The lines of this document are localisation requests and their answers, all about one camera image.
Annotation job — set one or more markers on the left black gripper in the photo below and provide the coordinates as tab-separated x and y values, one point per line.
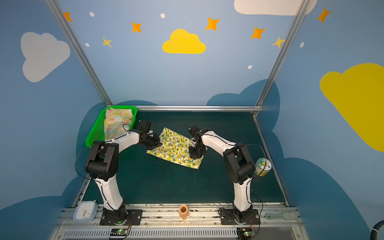
154	142

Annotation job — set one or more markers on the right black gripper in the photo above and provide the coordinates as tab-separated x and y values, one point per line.
196	150

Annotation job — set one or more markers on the lemon print skirt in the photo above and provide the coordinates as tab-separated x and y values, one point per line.
175	149

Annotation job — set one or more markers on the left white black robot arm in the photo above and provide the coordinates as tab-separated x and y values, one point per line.
102	166

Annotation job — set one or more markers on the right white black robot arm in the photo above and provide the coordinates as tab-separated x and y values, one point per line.
238	162

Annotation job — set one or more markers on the pink floral skirt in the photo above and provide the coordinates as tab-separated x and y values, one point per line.
117	122

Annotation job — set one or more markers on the green plastic basket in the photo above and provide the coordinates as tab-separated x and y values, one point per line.
97	132

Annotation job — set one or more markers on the round green white tin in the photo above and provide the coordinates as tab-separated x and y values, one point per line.
262	167

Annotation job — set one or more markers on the orange ribbed cup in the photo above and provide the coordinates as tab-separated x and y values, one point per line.
184	212

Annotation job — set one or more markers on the right controller board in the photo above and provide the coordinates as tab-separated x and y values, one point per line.
244	234

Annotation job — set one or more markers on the controller board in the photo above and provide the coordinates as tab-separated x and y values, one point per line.
119	234
244	234

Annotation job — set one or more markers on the white square clock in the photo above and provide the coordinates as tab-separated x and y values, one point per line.
85	211

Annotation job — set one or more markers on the left controller board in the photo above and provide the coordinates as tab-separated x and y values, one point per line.
119	234

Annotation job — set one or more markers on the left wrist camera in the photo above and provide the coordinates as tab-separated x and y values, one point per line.
144	126

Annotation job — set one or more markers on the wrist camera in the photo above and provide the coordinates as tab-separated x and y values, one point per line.
195	133
144	126

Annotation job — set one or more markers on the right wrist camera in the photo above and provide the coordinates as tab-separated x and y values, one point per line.
195	133

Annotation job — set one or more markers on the rear aluminium frame rail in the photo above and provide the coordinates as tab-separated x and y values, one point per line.
200	108

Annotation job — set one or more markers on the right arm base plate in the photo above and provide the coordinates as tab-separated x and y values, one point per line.
227	217

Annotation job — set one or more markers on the right side frame rail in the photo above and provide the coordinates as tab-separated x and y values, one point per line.
254	114

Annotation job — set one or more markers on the front aluminium rail bed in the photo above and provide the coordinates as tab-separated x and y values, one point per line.
162	222

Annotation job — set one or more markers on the left aluminium frame post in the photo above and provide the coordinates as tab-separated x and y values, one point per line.
59	15

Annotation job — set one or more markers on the aluminium frame post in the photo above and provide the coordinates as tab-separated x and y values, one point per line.
59	15
292	32

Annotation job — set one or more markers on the right aluminium frame post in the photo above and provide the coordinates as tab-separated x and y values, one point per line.
292	32

